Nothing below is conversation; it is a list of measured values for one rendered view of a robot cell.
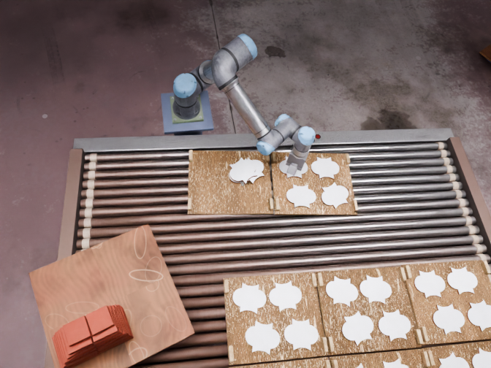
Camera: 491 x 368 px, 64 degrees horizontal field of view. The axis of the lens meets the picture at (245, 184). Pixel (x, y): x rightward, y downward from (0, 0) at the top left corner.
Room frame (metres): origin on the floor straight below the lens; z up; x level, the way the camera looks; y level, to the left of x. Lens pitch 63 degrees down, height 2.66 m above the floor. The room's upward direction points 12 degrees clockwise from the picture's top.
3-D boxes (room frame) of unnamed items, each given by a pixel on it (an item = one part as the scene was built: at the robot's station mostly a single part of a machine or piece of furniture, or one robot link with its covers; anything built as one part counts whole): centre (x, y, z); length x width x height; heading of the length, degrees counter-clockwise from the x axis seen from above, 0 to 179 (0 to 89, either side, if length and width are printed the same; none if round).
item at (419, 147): (1.14, -0.13, 0.90); 1.95 x 0.05 x 0.05; 106
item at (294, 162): (1.02, -0.22, 1.05); 0.12 x 0.09 x 0.16; 167
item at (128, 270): (0.20, 0.43, 1.03); 0.50 x 0.50 x 0.02; 37
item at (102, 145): (1.21, -0.11, 0.89); 2.08 x 0.08 x 0.06; 106
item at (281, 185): (0.98, -0.33, 0.93); 0.41 x 0.35 x 0.02; 102
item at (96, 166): (1.09, -0.14, 0.90); 1.95 x 0.05 x 0.05; 106
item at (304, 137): (1.04, -0.22, 1.20); 0.09 x 0.08 x 0.11; 57
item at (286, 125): (1.08, -0.13, 1.20); 0.11 x 0.11 x 0.08; 57
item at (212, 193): (0.89, 0.08, 0.93); 0.41 x 0.35 x 0.02; 103
